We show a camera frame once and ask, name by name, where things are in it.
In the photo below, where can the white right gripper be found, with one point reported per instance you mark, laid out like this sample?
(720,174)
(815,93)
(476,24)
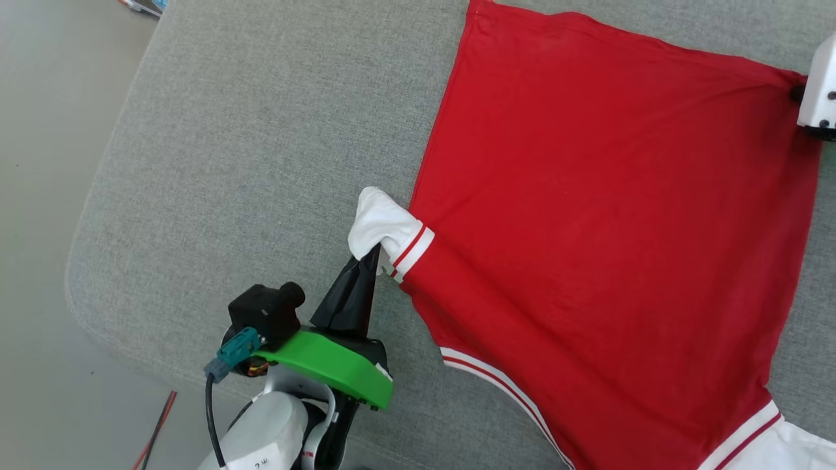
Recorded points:
(821,85)

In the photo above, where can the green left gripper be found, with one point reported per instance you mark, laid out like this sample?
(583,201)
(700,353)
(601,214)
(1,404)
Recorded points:
(326,365)

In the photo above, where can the red white sports shirt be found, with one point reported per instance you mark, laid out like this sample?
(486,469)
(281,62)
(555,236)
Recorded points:
(588,228)

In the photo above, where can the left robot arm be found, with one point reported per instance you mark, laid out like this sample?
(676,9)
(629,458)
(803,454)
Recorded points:
(268,431)

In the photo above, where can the grey fabric sofa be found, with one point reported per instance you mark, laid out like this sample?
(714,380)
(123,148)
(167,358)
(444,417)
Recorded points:
(261,130)

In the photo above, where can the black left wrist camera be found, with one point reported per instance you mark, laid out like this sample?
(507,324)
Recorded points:
(264,313)

